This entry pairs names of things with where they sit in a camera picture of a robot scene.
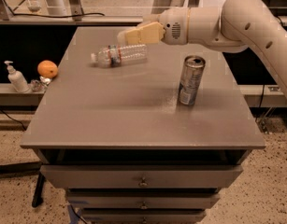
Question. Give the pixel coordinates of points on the silver drink can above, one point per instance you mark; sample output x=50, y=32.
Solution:
x=190, y=79

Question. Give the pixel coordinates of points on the middle grey drawer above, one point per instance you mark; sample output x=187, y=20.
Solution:
x=166, y=200

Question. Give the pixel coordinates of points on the white pump lotion bottle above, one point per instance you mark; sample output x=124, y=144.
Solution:
x=16, y=78

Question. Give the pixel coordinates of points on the bottom grey drawer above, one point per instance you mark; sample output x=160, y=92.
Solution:
x=142, y=216

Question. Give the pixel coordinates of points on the grey drawer cabinet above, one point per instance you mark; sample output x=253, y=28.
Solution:
x=131, y=115

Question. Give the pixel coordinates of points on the crumpled foil wrapper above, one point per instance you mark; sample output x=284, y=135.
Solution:
x=40, y=84

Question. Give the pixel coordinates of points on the orange fruit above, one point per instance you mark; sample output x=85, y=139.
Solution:
x=47, y=69

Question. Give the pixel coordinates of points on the clear plastic water bottle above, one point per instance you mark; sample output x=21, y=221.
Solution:
x=114, y=55

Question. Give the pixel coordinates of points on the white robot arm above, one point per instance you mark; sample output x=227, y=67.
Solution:
x=233, y=27

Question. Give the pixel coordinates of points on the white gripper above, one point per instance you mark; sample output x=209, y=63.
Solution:
x=174, y=26

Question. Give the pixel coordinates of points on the top grey drawer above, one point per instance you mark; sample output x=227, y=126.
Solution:
x=141, y=176

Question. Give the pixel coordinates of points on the grey drawer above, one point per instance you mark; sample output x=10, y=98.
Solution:
x=166, y=200
x=142, y=216
x=141, y=176

